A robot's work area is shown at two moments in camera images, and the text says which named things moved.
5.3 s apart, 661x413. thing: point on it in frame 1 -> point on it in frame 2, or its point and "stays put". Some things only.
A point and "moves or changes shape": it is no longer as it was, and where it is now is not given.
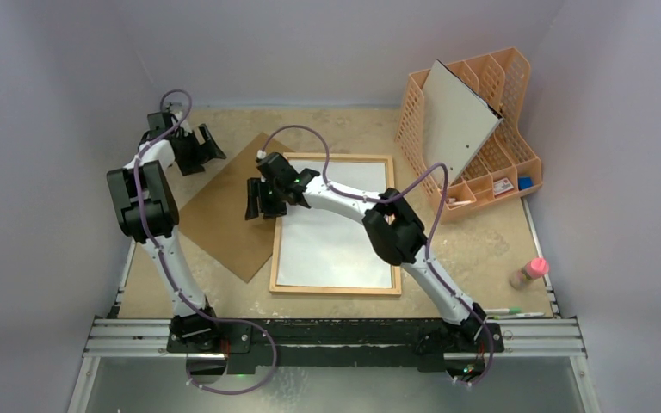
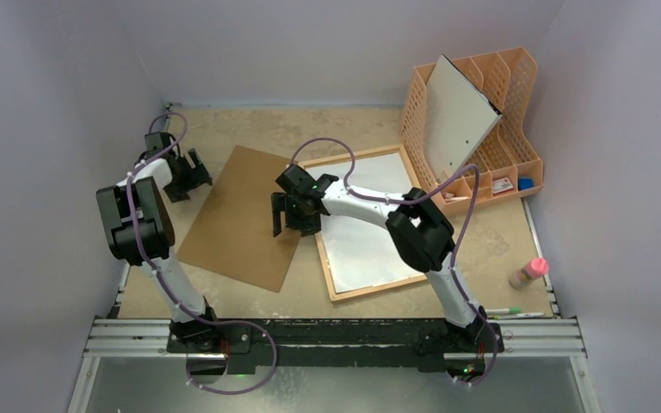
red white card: [502, 186] stays put
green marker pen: [503, 311] stays put
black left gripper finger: [210, 147] -> [200, 172]
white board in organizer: [458, 121] stays put
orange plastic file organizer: [507, 163] stays put
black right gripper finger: [274, 208] -> [306, 224]
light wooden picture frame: [396, 288] -> [336, 297]
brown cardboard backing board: [212, 209] moves or changes shape
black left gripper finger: [188, 168] -> [176, 193]
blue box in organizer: [525, 181] stays put
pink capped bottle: [534, 270] stays put
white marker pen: [530, 314] stays put
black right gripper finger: [253, 201] -> [278, 206]
